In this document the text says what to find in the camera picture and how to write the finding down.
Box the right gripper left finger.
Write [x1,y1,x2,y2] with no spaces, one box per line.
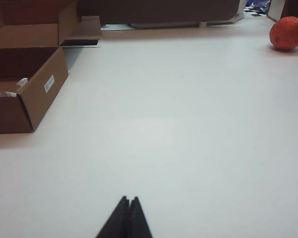
[95,195,130,238]

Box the orange fruit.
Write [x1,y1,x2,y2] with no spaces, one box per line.
[269,16,298,52]

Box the grey desk divider panel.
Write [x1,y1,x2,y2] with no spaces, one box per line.
[76,0,241,25]

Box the blue patterned cloth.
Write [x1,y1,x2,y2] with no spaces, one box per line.
[247,0,271,8]

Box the brown open cardboard box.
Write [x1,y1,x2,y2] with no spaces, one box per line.
[0,0,78,134]

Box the black flat pad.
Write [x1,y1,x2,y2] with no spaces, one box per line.
[59,39,102,48]

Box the white upright board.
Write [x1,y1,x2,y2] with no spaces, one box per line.
[267,0,285,22]

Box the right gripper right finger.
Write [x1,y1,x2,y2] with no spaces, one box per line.
[126,196,153,238]

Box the black white checkerboard sheet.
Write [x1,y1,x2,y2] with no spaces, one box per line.
[243,6,270,17]

